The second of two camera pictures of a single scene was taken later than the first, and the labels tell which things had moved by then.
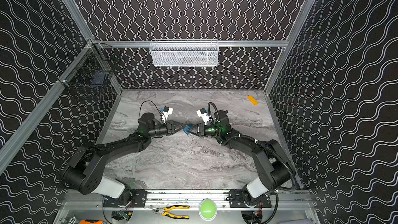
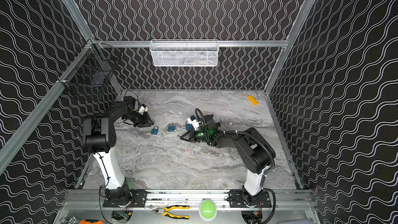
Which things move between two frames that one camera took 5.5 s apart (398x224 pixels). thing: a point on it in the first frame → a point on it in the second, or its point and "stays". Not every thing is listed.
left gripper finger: [180, 131] → [141, 125]
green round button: [207, 209] stays
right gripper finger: [192, 126] → [186, 134]
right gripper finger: [192, 133] → [184, 138]
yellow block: [252, 100] stays
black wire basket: [93, 66] stays
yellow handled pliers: [161, 211] stays
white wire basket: [184, 52] stays
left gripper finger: [181, 125] → [150, 120]
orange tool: [84, 222] stays
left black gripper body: [169, 127] → [144, 121]
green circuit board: [124, 215] stays
